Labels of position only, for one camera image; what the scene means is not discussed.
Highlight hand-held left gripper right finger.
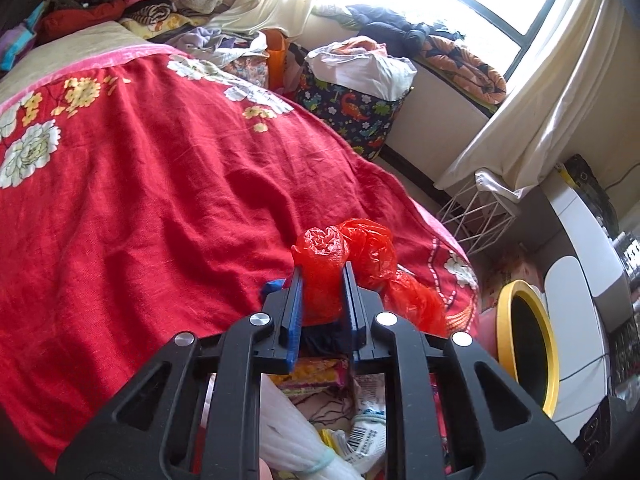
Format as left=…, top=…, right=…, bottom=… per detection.
left=341, top=261, right=586, bottom=480

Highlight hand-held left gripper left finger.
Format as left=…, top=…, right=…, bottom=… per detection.
left=55, top=266, right=306, bottom=480

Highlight red plastic bag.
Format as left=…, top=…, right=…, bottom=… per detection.
left=291, top=218, right=448, bottom=336

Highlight yellow-rimmed black trash bin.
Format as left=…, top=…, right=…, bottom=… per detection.
left=477, top=280, right=560, bottom=418

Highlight white foam net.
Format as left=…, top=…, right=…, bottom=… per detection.
left=260, top=375, right=366, bottom=480

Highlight yellow pink snack wrapper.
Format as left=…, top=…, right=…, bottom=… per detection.
left=272, top=355, right=356, bottom=391

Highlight white barcode wrapper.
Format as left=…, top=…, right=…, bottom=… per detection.
left=320, top=410, right=388, bottom=471

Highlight dark containers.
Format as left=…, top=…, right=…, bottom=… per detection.
left=607, top=230, right=640, bottom=331

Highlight red floral blanket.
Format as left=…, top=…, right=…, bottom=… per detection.
left=0, top=42, right=481, bottom=473

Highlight dinosaur print laundry basket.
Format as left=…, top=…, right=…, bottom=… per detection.
left=295, top=62, right=406, bottom=161

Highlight white desk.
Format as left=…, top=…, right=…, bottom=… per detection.
left=542, top=175, right=640, bottom=426

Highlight white plastic bag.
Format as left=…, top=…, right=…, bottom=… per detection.
left=305, top=36, right=417, bottom=103

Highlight floral fabric bag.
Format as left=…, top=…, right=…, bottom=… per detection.
left=220, top=55, right=271, bottom=88

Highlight orange bag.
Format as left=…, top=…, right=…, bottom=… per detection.
left=262, top=29, right=291, bottom=91

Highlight orange patterned blanket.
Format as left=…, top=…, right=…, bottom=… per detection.
left=420, top=35, right=508, bottom=106

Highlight lavender cloth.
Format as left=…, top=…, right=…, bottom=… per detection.
left=165, top=27, right=268, bottom=66

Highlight dark blue jacket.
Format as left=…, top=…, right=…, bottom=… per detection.
left=345, top=4, right=466, bottom=53

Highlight pale green cloth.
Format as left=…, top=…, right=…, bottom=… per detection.
left=312, top=4, right=351, bottom=23

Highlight pile of clothes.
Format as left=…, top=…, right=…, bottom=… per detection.
left=25, top=0, right=251, bottom=41

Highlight beige bed sheet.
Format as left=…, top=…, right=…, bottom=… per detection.
left=0, top=20, right=146, bottom=106

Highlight purple striped cloth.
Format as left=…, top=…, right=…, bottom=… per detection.
left=0, top=2, right=48, bottom=71

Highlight white wire side table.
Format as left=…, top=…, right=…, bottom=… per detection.
left=437, top=170, right=521, bottom=256

